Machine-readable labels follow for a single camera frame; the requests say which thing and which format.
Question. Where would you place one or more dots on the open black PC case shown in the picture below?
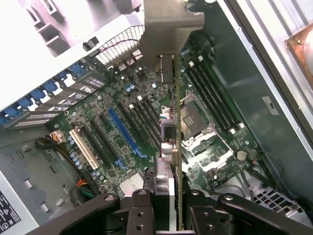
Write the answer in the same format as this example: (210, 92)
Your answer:
(259, 80)

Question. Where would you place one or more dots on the coin cell battery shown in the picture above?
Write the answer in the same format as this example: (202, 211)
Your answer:
(241, 155)

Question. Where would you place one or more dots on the blue expansion slot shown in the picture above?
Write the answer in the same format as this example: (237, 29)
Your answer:
(123, 132)

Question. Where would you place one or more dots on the perforated metal drive cage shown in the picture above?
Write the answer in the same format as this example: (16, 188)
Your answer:
(276, 203)

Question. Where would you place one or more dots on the silver chipset heatsink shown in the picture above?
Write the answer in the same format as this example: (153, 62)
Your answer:
(133, 183)

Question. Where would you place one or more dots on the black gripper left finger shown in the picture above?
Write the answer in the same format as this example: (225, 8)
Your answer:
(141, 215)

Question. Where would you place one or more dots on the grey plastic parts rack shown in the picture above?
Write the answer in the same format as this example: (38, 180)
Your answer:
(52, 36)

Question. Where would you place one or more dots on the grey power supply unit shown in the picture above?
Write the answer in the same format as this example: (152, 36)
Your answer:
(14, 203)

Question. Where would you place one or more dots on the metal socket cover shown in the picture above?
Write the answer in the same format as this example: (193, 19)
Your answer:
(215, 151)

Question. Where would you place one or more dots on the green motherboard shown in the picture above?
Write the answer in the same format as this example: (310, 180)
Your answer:
(115, 88)

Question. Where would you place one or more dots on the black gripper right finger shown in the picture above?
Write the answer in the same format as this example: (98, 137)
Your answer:
(205, 220)

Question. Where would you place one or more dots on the CPU socket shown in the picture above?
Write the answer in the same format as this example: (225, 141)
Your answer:
(195, 117)

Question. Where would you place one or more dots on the white expansion slot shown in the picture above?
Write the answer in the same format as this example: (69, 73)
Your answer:
(84, 149)

